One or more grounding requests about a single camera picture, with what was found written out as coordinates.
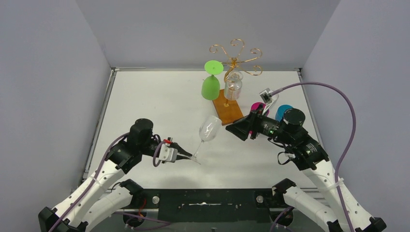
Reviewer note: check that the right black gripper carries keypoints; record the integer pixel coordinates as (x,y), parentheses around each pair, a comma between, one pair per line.
(249,123)

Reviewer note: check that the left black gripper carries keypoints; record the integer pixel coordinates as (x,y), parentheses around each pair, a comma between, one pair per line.
(174,146)

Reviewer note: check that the clear round wine glass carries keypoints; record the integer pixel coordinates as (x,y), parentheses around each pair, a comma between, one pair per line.
(207,132)

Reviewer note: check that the clear patterned wine glass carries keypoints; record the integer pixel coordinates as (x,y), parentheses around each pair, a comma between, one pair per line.
(233,85)

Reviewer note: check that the green plastic wine glass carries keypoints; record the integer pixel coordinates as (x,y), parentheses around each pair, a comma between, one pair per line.
(211,85)

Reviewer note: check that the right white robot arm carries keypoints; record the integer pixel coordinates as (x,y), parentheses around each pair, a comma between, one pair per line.
(343,212)

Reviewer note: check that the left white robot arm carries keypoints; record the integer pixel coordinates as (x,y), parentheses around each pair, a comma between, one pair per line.
(89,204)

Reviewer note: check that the pink plastic wine glass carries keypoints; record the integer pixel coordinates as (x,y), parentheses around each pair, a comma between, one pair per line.
(256,105)

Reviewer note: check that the blue plastic wine glass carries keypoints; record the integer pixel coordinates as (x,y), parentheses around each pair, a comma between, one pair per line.
(281,110)

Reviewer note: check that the clear tall flute glass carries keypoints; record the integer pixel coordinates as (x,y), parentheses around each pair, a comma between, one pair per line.
(270,99)

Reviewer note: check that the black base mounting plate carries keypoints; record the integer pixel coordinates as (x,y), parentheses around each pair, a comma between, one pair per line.
(206,210)

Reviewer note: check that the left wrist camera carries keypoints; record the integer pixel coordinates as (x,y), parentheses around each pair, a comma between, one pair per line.
(167,153)

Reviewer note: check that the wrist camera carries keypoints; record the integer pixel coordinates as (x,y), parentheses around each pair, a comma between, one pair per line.
(167,153)
(262,95)

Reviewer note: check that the gold wire glass rack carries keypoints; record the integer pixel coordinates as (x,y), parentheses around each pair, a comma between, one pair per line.
(229,111)

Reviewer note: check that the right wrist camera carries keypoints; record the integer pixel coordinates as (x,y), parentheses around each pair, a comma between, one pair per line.
(262,95)

